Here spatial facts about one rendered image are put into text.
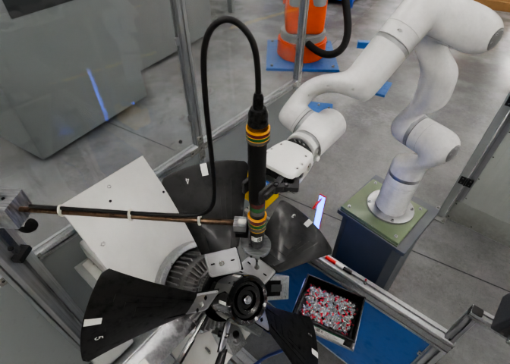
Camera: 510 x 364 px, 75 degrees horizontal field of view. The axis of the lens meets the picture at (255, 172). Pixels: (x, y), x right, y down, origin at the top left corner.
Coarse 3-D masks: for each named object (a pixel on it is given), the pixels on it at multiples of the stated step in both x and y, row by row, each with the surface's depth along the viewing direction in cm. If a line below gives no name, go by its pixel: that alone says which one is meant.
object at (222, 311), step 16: (208, 272) 88; (240, 272) 85; (208, 288) 86; (224, 288) 80; (240, 288) 80; (256, 288) 83; (240, 304) 79; (256, 304) 82; (224, 320) 88; (240, 320) 78; (256, 320) 81
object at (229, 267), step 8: (232, 248) 84; (208, 256) 85; (216, 256) 85; (224, 256) 84; (232, 256) 84; (208, 264) 85; (216, 264) 85; (224, 264) 84; (232, 264) 84; (240, 264) 84; (216, 272) 85; (224, 272) 84; (232, 272) 84
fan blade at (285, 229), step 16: (288, 208) 107; (272, 224) 102; (288, 224) 103; (272, 240) 98; (288, 240) 98; (304, 240) 100; (320, 240) 103; (272, 256) 93; (288, 256) 94; (304, 256) 96; (320, 256) 99
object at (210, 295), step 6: (198, 294) 76; (204, 294) 77; (210, 294) 79; (216, 294) 80; (198, 300) 78; (204, 300) 80; (210, 300) 81; (192, 306) 79; (198, 306) 81; (204, 306) 82; (192, 312) 81
